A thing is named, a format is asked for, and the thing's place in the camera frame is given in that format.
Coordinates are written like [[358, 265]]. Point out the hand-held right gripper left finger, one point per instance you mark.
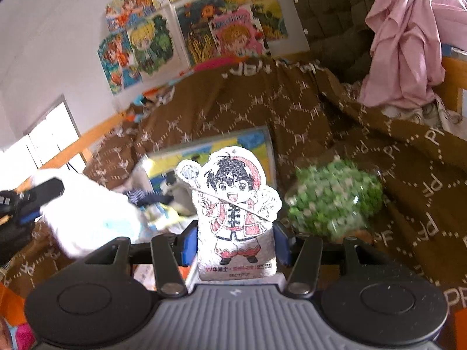
[[189, 244]]

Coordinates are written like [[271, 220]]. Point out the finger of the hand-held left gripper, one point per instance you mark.
[[29, 216], [45, 191]]

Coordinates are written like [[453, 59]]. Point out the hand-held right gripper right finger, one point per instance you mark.
[[282, 244]]

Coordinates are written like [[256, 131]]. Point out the striped pastel towel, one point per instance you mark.
[[164, 218]]

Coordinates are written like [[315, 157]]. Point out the white towel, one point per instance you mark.
[[91, 211]]

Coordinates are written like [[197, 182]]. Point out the dark checked cloth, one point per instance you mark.
[[146, 197]]

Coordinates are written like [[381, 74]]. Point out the grey tray with painted bottom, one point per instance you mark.
[[251, 146]]

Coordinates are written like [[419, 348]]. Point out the white and orange box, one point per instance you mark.
[[146, 275]]

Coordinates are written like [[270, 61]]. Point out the bright window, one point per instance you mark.
[[47, 135]]

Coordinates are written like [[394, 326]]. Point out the brown printed blanket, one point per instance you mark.
[[255, 98]]

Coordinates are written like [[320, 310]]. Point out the brown puffer jacket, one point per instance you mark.
[[328, 25]]

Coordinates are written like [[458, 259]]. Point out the pink cloth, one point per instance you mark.
[[401, 43]]

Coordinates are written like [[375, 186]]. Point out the wooden bed rail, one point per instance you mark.
[[95, 135]]

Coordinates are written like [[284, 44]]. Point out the flying girl wall poster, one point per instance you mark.
[[116, 62]]

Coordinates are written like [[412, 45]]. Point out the blond boy wall poster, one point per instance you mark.
[[151, 43]]

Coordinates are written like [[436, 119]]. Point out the brown-haired fairy wall poster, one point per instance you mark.
[[127, 5]]

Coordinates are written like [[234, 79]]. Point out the swirly night wall poster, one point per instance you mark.
[[193, 36]]

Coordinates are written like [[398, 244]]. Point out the pink chibi boy wall poster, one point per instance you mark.
[[237, 32]]

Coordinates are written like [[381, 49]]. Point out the wooden bed end frame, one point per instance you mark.
[[452, 80]]

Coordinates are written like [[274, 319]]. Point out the orange landscape wall poster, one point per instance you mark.
[[270, 7]]

